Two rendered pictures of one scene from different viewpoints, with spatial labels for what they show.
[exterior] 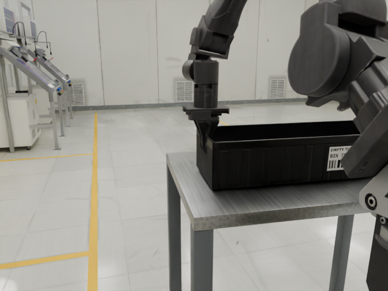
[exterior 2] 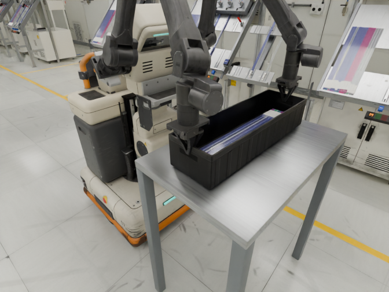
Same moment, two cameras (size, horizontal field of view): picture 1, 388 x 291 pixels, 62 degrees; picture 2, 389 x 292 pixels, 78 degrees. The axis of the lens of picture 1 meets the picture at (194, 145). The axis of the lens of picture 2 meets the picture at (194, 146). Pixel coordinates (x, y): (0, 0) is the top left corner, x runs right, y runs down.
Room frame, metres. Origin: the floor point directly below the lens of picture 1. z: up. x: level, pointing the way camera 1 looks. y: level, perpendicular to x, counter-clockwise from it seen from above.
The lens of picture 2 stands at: (1.37, -0.88, 1.27)
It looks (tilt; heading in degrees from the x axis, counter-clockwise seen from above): 32 degrees down; 146
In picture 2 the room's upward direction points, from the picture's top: straight up
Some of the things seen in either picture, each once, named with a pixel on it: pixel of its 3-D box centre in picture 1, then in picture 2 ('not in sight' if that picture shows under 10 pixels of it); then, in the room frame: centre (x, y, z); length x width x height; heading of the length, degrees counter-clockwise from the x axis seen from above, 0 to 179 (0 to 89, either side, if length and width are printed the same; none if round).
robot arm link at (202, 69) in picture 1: (205, 72); (294, 57); (0.77, -0.03, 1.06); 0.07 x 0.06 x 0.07; 20
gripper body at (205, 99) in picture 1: (205, 99); (289, 73); (0.77, -0.03, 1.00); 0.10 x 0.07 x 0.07; 101
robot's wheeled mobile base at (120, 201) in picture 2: not in sight; (145, 182); (0.10, -0.45, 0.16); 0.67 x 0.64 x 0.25; 12
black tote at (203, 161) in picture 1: (308, 149); (245, 128); (0.83, -0.30, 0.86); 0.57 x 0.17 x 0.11; 102
